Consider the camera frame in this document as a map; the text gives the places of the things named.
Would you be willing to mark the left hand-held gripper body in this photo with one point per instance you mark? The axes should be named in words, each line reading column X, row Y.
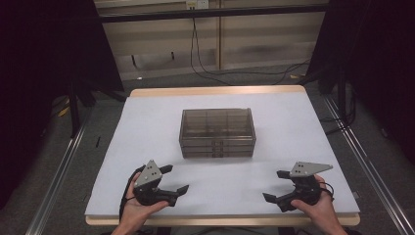
column 148, row 174

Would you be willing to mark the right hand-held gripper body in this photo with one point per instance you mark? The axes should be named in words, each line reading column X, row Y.
column 305, row 187

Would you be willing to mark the transparent grey drawer box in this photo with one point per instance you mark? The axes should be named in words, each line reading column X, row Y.
column 217, row 130

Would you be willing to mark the person's right hand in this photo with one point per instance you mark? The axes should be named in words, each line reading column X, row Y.
column 321, row 210

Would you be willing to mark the person's left hand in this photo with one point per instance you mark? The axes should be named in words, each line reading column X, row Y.
column 135, row 213

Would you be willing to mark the white table mat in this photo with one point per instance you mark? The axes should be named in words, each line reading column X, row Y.
column 147, row 130

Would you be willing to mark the black metal stand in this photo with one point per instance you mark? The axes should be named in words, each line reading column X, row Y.
column 74, row 111
column 342, row 98

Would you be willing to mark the black curtain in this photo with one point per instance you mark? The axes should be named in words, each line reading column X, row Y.
column 381, row 65
column 39, row 65

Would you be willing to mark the black horizontal bar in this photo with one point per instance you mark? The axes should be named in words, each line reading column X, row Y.
column 212, row 13

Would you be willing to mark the aluminium floor rail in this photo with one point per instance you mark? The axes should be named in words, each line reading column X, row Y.
column 55, row 182
column 368, row 166

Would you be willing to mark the white wall outlet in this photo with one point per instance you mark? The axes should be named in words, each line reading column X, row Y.
column 197, row 4

